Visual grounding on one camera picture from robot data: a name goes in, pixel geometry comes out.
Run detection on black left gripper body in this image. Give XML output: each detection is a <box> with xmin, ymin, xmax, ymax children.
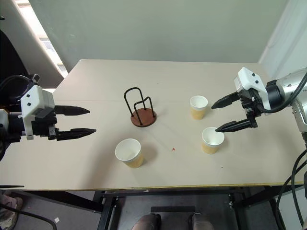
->
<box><xmin>30</xmin><ymin>105</ymin><xmax>60</xmax><ymax>141</ymax></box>

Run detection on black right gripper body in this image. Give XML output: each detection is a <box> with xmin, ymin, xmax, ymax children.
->
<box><xmin>239</xmin><ymin>88</ymin><xmax>265</xmax><ymax>121</ymax></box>

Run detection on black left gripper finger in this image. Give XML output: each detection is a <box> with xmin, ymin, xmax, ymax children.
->
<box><xmin>54</xmin><ymin>105</ymin><xmax>91</xmax><ymax>117</ymax></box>
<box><xmin>56</xmin><ymin>128</ymin><xmax>97</xmax><ymax>141</ymax></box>

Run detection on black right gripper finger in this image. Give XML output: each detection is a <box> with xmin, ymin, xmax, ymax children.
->
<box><xmin>214</xmin><ymin>118</ymin><xmax>259</xmax><ymax>133</ymax></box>
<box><xmin>211</xmin><ymin>92</ymin><xmax>241</xmax><ymax>110</ymax></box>

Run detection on yellow white paper cup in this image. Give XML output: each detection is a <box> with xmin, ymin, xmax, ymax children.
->
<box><xmin>189</xmin><ymin>95</ymin><xmax>209</xmax><ymax>120</ymax></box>
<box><xmin>114</xmin><ymin>138</ymin><xmax>145</xmax><ymax>169</ymax></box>
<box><xmin>201</xmin><ymin>126</ymin><xmax>225</xmax><ymax>155</ymax></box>

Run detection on bright window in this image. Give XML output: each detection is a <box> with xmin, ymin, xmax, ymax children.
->
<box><xmin>18</xmin><ymin>0</ymin><xmax>68</xmax><ymax>78</ymax></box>

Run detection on beige curved panel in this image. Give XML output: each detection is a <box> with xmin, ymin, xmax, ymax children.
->
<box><xmin>0</xmin><ymin>0</ymin><xmax>65</xmax><ymax>83</ymax></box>

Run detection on pinkish shoe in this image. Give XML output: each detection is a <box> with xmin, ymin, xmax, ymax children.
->
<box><xmin>0</xmin><ymin>190</ymin><xmax>24</xmax><ymax>227</ymax></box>

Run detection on dark rounded shape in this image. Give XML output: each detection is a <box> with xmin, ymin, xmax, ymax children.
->
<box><xmin>189</xmin><ymin>212</ymin><xmax>214</xmax><ymax>230</ymax></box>
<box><xmin>131</xmin><ymin>213</ymin><xmax>162</xmax><ymax>230</ymax></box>

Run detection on black flat plate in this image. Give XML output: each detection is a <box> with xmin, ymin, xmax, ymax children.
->
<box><xmin>150</xmin><ymin>206</ymin><xmax>196</xmax><ymax>214</ymax></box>

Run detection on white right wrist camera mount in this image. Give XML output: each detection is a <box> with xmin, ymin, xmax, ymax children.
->
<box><xmin>234</xmin><ymin>67</ymin><xmax>271</xmax><ymax>110</ymax></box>

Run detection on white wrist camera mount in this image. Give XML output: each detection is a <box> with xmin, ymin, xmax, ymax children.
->
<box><xmin>234</xmin><ymin>67</ymin><xmax>271</xmax><ymax>110</ymax></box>
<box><xmin>20</xmin><ymin>85</ymin><xmax>55</xmax><ymax>140</ymax></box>

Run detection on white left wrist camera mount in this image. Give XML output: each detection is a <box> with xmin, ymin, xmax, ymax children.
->
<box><xmin>20</xmin><ymin>85</ymin><xmax>55</xmax><ymax>140</ymax></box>

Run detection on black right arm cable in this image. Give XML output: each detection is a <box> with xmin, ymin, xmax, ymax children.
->
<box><xmin>256</xmin><ymin>71</ymin><xmax>307</xmax><ymax>114</ymax></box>

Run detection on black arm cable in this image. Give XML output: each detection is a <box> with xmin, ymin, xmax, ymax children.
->
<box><xmin>256</xmin><ymin>71</ymin><xmax>307</xmax><ymax>114</ymax></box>
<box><xmin>0</xmin><ymin>74</ymin><xmax>40</xmax><ymax>97</ymax></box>

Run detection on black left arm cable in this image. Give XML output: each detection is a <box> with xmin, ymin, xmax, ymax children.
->
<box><xmin>0</xmin><ymin>74</ymin><xmax>40</xmax><ymax>97</ymax></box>

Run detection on black wire cup holder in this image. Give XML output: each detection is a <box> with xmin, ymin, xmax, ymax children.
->
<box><xmin>123</xmin><ymin>87</ymin><xmax>158</xmax><ymax>128</ymax></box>

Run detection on black hanging cable bundle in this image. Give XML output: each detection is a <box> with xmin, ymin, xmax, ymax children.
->
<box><xmin>275</xmin><ymin>148</ymin><xmax>307</xmax><ymax>230</ymax></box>

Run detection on black metal table frame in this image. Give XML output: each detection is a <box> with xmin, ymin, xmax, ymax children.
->
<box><xmin>23</xmin><ymin>185</ymin><xmax>288</xmax><ymax>230</ymax></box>

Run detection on black floor cable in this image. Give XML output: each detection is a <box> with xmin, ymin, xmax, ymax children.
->
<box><xmin>0</xmin><ymin>205</ymin><xmax>58</xmax><ymax>230</ymax></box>

